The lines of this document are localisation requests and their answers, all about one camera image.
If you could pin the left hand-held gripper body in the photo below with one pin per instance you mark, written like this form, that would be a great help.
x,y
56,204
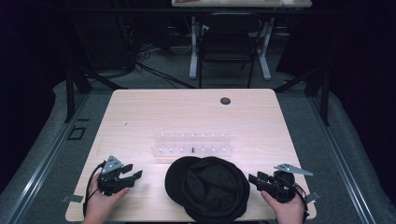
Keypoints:
x,y
109,179

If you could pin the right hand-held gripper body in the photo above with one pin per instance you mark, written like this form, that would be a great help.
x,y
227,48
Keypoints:
x,y
281,185

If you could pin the black cap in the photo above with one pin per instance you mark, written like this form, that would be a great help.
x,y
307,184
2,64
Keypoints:
x,y
208,189

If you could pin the person's left hand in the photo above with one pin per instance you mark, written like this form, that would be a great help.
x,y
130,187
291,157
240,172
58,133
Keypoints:
x,y
101,203

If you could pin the person's right hand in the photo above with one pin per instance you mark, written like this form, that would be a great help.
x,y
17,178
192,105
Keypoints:
x,y
288,211

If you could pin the grey metal table clip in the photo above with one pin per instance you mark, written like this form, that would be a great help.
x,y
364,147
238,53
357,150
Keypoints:
x,y
313,197
72,198

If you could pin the clear acrylic peg rack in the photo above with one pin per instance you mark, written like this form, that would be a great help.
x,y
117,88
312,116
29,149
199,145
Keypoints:
x,y
193,143

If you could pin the round grey table grommet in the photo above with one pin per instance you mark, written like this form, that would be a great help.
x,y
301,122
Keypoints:
x,y
225,100

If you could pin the black metal stand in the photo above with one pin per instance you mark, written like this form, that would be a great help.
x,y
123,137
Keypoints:
x,y
71,93
324,96

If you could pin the black chair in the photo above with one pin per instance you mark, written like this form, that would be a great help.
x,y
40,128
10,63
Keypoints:
x,y
227,43

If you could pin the white-legged desk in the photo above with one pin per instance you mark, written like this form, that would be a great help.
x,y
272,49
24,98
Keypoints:
x,y
194,46

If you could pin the aluminium floor rail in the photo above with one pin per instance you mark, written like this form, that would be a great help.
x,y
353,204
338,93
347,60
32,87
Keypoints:
x,y
341,161
46,161

